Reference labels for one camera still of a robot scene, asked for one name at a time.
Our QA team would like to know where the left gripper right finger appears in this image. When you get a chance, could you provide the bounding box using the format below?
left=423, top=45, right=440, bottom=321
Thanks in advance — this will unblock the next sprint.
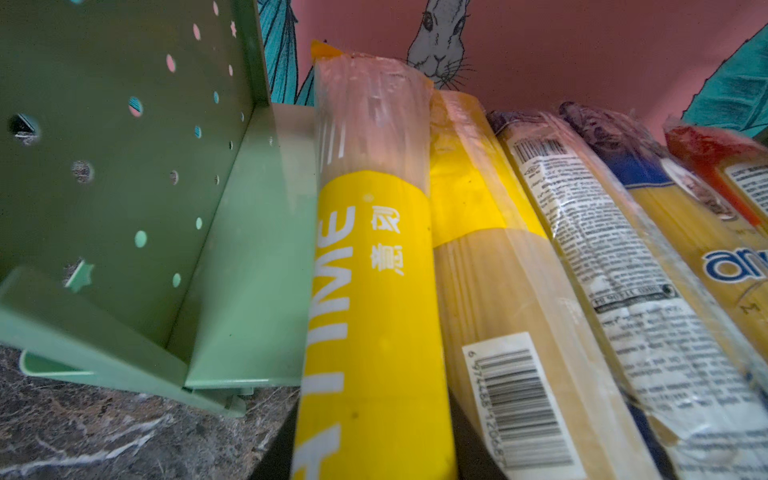
left=449, top=392, right=506, bottom=480

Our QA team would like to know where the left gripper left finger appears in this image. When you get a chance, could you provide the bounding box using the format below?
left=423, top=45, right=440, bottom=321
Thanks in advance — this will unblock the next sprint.
left=249, top=407, right=298, bottom=480

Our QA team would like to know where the long yellow spaghetti bag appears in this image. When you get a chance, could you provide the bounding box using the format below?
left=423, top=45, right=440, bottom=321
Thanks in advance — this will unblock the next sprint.
left=430, top=91, right=659, bottom=479

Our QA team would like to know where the yellow Tatime spaghetti bag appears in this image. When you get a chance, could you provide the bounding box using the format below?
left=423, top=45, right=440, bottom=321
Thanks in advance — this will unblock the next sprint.
left=290, top=41, right=458, bottom=479

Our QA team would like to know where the blue clear spaghetti bag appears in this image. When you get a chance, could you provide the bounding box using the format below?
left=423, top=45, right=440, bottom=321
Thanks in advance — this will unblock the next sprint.
left=488, top=111, right=767, bottom=479

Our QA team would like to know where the blue Ankara spaghetti bag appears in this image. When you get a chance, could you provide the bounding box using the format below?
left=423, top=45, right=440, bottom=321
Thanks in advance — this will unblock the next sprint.
left=558, top=102, right=767, bottom=356

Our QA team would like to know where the red spaghetti bag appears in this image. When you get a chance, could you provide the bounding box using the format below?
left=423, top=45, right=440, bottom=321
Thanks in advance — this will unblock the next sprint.
left=663, top=118, right=767, bottom=235

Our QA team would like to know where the green two-tier shelf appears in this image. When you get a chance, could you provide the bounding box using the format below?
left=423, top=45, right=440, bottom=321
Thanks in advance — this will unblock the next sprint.
left=1, top=1, right=316, bottom=417

